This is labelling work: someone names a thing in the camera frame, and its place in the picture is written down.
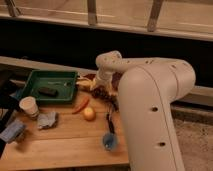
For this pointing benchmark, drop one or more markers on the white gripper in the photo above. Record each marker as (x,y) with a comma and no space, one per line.
(103,78)

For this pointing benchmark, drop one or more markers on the dark purple grape bunch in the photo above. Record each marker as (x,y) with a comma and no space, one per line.
(101,93)

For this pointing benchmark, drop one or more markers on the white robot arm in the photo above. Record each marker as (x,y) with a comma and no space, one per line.
(146,89)

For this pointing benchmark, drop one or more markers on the white paper cup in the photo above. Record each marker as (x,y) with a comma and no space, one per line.
(29,106)

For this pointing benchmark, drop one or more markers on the brown bowl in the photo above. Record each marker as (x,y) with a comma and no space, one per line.
(90,76)

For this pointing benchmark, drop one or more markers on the purple bowl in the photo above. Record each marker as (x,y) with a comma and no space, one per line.
(115,80)

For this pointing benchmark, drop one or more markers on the small dark clip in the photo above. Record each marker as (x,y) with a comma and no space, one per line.
(115,105)

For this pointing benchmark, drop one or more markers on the red chili pepper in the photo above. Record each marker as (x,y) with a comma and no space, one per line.
(81,106)

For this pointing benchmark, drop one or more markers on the yellow apple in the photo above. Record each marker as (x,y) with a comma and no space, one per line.
(89,114)

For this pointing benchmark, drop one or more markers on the clear fork in tray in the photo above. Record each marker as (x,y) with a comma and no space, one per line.
(58,83)

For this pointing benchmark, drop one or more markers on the green plastic tray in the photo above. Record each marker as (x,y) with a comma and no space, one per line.
(39,78)

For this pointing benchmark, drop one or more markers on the black rectangular block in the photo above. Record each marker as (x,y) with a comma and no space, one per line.
(47,91)

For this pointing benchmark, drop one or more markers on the crumpled grey cloth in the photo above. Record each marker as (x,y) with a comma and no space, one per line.
(46,121)

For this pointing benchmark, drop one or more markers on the black stand at left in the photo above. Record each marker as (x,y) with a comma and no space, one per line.
(7,88)

